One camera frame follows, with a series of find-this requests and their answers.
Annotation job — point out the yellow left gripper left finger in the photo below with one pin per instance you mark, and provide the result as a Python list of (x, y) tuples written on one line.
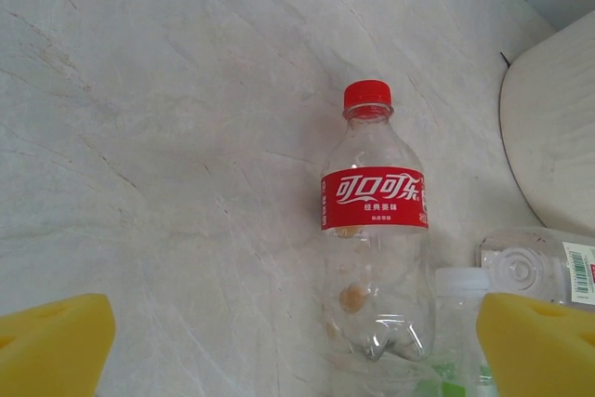
[(51, 350)]

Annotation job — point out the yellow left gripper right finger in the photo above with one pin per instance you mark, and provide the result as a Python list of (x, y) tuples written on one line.
[(544, 355)]

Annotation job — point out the clear bottle white green label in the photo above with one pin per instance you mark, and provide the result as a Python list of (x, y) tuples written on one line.
[(516, 267)]

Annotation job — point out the red label cola bottle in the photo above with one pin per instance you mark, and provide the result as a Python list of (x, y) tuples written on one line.
[(374, 204)]

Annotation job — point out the white cap green label bottle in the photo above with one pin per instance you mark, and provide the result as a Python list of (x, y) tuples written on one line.
[(458, 285)]

